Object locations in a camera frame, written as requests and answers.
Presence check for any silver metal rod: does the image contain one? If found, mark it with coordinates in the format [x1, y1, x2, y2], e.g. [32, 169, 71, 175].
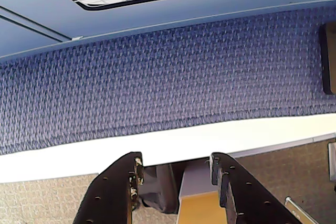
[284, 196, 317, 224]

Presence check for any dark brown box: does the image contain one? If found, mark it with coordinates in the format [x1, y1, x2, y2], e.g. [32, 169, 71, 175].
[318, 23, 336, 95]

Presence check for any dark grey fabric piece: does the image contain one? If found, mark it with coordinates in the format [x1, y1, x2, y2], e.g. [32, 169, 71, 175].
[138, 163, 182, 215]

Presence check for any blue toy kitchen panel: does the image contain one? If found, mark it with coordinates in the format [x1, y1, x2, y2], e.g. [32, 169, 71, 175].
[0, 0, 336, 59]

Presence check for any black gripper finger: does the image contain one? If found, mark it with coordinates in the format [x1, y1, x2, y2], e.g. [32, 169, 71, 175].
[209, 152, 303, 224]
[72, 151, 145, 224]

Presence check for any yellow wooden block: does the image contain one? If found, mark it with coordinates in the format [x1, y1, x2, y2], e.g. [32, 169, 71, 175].
[177, 165, 221, 224]

